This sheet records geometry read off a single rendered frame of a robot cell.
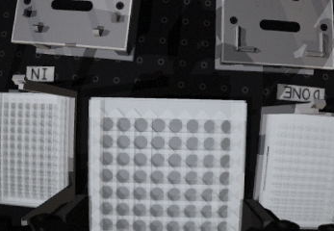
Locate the white nest plate labelled n6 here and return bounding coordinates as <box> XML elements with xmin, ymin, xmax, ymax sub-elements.
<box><xmin>215</xmin><ymin>0</ymin><xmax>334</xmax><ymax>75</ymax></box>

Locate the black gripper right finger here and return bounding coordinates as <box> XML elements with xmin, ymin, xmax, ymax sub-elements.
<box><xmin>241</xmin><ymin>199</ymin><xmax>334</xmax><ymax>231</ymax></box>

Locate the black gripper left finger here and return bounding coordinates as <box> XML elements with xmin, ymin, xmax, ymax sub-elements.
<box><xmin>0</xmin><ymin>194</ymin><xmax>90</xmax><ymax>231</ymax></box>

